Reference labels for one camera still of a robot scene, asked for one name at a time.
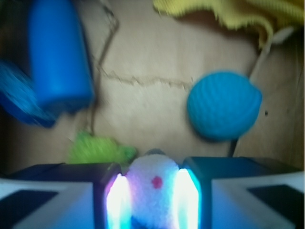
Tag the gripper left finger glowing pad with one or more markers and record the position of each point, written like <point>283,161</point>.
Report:
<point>65,196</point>

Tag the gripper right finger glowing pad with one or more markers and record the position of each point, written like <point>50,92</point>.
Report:
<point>240,193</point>

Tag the yellow cloth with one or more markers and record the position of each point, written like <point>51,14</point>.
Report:
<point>273,20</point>

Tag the gray plush animal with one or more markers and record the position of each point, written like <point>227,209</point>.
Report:
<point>151,181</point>

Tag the teal rubber ball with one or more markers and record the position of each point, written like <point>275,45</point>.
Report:
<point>223,106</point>

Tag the blue sponge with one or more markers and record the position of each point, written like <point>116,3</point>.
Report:
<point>18,98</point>

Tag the green plush toy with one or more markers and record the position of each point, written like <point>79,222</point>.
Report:
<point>88,148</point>

